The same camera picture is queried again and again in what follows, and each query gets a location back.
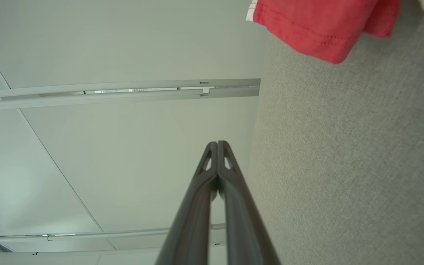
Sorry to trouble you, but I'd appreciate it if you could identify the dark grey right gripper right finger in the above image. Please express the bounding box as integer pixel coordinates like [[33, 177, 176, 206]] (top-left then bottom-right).
[[218, 140, 282, 265]]

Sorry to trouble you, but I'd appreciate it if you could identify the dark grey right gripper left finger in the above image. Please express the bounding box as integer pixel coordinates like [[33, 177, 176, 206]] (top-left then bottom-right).
[[155, 141, 218, 265]]

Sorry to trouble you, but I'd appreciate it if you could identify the red garment broad white stripe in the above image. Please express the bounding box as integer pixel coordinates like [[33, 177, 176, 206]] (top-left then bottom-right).
[[246, 0, 424, 64]]

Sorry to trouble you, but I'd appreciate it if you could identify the grey fabric sofa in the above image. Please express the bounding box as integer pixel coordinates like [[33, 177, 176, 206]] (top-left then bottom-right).
[[247, 0, 424, 265]]

